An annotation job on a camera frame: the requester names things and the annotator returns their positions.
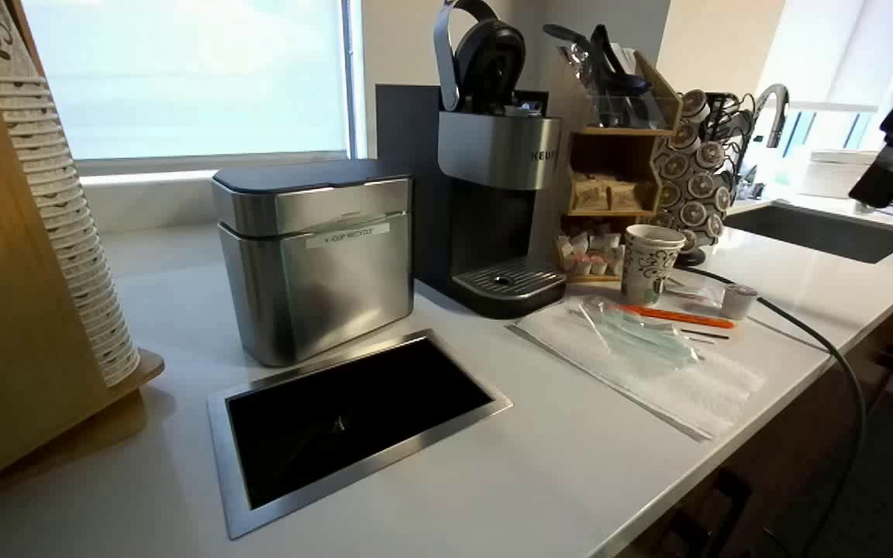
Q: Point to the small white coffee pod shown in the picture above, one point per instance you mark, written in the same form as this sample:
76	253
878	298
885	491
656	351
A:
735	302

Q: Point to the black silver coffee machine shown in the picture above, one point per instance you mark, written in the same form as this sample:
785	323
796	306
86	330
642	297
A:
478	151

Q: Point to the patterned paper coffee cup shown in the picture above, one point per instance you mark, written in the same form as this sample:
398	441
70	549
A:
650	262

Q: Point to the steel framed counter trash chute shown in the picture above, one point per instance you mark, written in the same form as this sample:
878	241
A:
316	428

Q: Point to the wooden cup dispenser stand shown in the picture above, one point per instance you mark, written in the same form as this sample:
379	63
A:
51	389

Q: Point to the stainless steel countertop bin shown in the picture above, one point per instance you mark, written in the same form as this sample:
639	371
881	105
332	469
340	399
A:
319	253

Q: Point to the orange stir stick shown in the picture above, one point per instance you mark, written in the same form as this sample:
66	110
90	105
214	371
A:
677	317

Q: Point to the wooden condiment organizer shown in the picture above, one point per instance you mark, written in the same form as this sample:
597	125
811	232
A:
613	180

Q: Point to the clear plastic bag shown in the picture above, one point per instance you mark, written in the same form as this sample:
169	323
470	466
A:
705	389

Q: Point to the black plastic utensils bundle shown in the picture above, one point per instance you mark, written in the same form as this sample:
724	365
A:
622	97

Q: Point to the chrome sink faucet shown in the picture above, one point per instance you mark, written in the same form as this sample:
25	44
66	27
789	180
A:
762	136

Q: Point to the white tissue box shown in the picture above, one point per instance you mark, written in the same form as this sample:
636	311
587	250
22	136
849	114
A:
833	174

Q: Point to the dark undermount sink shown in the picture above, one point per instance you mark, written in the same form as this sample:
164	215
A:
819	232

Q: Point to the stack of paper cups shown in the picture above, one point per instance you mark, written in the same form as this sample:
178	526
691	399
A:
47	167

